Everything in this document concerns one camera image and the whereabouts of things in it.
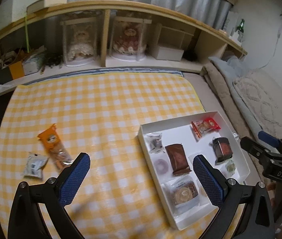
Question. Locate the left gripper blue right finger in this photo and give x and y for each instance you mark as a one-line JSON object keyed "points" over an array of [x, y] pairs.
{"points": [[211, 180]]}

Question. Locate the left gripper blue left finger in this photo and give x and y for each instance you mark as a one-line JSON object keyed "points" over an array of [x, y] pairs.
{"points": [[71, 178]]}

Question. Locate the green candy clear packet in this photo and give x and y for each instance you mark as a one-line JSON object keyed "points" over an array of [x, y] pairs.
{"points": [[230, 167]]}

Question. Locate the mooncake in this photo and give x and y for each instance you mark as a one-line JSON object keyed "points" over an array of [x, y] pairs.
{"points": [[183, 192]]}

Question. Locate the dark red mooncake packet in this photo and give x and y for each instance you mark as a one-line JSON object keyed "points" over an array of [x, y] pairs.
{"points": [[222, 149]]}

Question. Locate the brown foil snack packet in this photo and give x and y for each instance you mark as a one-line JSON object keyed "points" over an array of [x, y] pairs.
{"points": [[178, 159]]}

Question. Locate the silver grey snack packet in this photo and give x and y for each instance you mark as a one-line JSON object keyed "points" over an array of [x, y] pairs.
{"points": [[34, 165]]}

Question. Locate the orange snack stick packet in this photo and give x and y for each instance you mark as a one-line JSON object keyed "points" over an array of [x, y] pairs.
{"points": [[55, 148]]}

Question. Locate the purple donut clear packet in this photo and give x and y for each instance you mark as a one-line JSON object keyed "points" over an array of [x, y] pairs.
{"points": [[162, 167]]}

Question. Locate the red snack stick packet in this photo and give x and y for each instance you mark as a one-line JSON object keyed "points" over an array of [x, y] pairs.
{"points": [[200, 128]]}

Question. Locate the small dark snack clear packet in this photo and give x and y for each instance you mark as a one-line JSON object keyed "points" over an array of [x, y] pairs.
{"points": [[155, 142]]}

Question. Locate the person's right hand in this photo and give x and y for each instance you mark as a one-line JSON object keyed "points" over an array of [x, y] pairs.
{"points": [[274, 188]]}

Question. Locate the beige textured pillow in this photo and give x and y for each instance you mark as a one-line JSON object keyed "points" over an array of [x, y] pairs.
{"points": [[259, 99]]}

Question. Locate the yellow white checkered blanket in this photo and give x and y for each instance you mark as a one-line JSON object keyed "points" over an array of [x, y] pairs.
{"points": [[99, 115]]}

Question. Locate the grey blue blanket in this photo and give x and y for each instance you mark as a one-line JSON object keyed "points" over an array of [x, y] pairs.
{"points": [[235, 87]]}

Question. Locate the tan fleece blanket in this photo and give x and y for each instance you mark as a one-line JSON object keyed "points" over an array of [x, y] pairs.
{"points": [[225, 99]]}

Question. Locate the orange box in shelf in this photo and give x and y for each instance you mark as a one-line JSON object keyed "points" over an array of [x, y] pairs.
{"points": [[16, 70]]}

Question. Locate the small white box in shelf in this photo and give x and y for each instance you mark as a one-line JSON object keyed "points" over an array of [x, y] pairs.
{"points": [[167, 53]]}

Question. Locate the green glass bottle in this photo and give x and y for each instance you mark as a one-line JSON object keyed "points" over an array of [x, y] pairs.
{"points": [[240, 30]]}

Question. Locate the cream dressed doll in case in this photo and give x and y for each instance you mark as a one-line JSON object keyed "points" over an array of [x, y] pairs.
{"points": [[79, 37]]}

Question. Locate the red dressed doll in case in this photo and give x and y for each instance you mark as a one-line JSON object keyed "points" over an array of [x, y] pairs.
{"points": [[129, 38]]}

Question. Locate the wooden headboard shelf unit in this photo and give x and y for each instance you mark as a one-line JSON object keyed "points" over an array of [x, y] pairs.
{"points": [[106, 6]]}

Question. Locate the book on shelf top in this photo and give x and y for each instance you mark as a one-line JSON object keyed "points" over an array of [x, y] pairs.
{"points": [[42, 4]]}

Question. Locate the white storage box on shelf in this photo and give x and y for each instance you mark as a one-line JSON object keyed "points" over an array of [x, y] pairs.
{"points": [[13, 10]]}

